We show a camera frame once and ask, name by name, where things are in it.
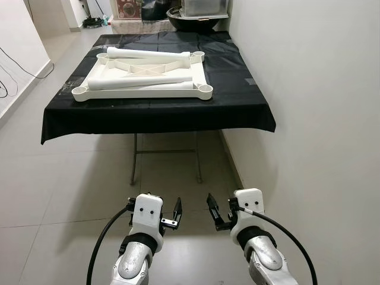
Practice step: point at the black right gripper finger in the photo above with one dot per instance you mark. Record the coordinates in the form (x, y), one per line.
(212, 206)

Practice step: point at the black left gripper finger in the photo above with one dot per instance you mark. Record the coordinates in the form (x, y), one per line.
(177, 209)

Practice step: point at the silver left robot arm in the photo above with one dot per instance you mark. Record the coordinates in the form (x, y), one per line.
(133, 267)

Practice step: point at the black tablecloth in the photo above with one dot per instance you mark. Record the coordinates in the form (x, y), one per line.
(154, 116)

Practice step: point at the grey tape patch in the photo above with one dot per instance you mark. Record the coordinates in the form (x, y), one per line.
(251, 81)

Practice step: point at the white plastic table top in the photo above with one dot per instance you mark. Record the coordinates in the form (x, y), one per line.
(119, 66)

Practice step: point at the large black bowl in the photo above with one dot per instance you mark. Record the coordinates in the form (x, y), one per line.
(196, 24)

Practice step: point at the glossy black bag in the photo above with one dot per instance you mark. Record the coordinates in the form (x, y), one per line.
(155, 9)

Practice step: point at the small black floor appliance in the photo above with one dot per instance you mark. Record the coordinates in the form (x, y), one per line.
(92, 24)

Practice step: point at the red framed poster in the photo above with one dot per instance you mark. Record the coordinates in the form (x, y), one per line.
(127, 9)

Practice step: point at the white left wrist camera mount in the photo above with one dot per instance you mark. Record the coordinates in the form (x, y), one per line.
(146, 217)

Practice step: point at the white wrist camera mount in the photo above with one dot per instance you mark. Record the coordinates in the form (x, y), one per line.
(249, 205)
(146, 217)

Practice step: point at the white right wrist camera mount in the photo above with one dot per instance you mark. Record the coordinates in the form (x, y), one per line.
(249, 205)

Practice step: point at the grey metal folding table frame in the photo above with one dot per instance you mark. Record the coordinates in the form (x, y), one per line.
(134, 169)

